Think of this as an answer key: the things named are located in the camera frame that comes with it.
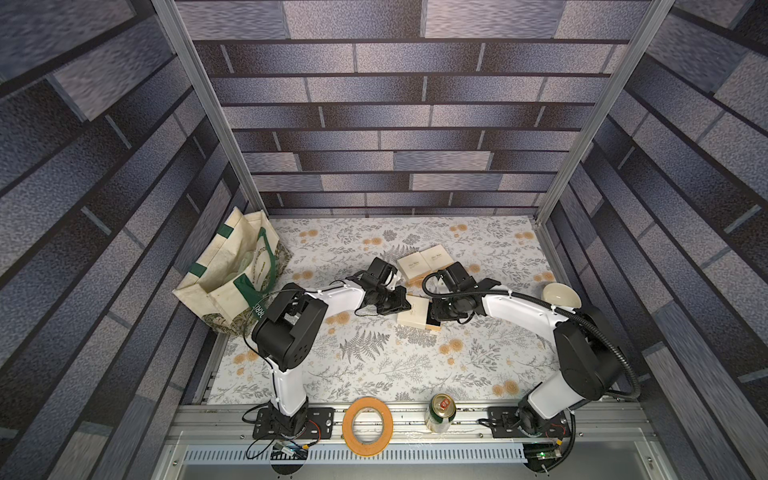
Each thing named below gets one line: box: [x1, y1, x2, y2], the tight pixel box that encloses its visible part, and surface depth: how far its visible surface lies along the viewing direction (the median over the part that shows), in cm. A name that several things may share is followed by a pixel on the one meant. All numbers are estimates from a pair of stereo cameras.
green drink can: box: [426, 393, 457, 433], surface depth 68 cm
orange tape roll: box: [342, 396, 394, 457], surface depth 72 cm
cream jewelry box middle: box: [397, 252, 432, 282], surface depth 104 cm
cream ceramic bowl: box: [542, 282, 582, 309], surface depth 95 cm
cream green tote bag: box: [172, 207, 293, 334], surface depth 89 cm
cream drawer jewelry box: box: [397, 294, 442, 332], surface depth 91 cm
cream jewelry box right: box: [420, 244, 454, 271], surface depth 106 cm
